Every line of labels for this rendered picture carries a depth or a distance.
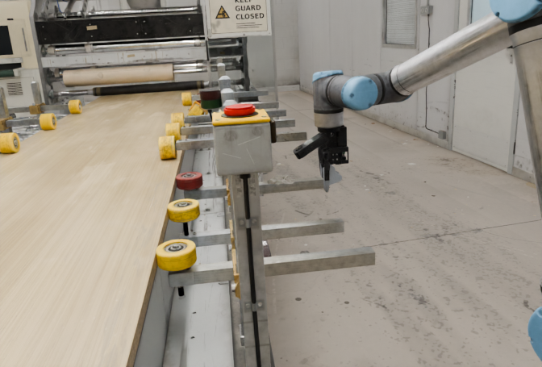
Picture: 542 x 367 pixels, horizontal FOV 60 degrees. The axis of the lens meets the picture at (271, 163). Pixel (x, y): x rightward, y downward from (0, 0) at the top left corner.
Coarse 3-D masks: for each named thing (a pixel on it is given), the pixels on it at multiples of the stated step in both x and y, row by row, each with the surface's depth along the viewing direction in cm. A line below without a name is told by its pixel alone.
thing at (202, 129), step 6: (276, 120) 193; (282, 120) 192; (288, 120) 193; (294, 120) 193; (192, 126) 191; (198, 126) 190; (204, 126) 190; (210, 126) 189; (276, 126) 193; (282, 126) 193; (288, 126) 193; (294, 126) 193; (180, 132) 190; (186, 132) 189; (192, 132) 189; (198, 132) 190; (204, 132) 190; (210, 132) 190
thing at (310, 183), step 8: (264, 184) 146; (272, 184) 146; (280, 184) 146; (288, 184) 147; (296, 184) 147; (304, 184) 147; (312, 184) 148; (320, 184) 148; (184, 192) 143; (192, 192) 144; (200, 192) 144; (208, 192) 144; (216, 192) 145; (224, 192) 145; (264, 192) 147; (272, 192) 147
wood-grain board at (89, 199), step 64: (64, 128) 235; (128, 128) 225; (0, 192) 140; (64, 192) 136; (128, 192) 133; (0, 256) 97; (64, 256) 96; (128, 256) 94; (0, 320) 75; (64, 320) 74; (128, 320) 73
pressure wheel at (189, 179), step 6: (180, 174) 145; (186, 174) 144; (192, 174) 145; (198, 174) 144; (180, 180) 141; (186, 180) 140; (192, 180) 140; (198, 180) 142; (180, 186) 141; (186, 186) 141; (192, 186) 141; (198, 186) 142
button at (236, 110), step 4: (236, 104) 61; (240, 104) 61; (244, 104) 61; (248, 104) 60; (224, 108) 60; (228, 108) 59; (232, 108) 58; (236, 108) 58; (240, 108) 58; (244, 108) 58; (248, 108) 59; (252, 108) 59; (224, 112) 59; (228, 112) 58; (232, 112) 58; (236, 112) 58; (240, 112) 58; (244, 112) 58; (248, 112) 58; (252, 112) 59
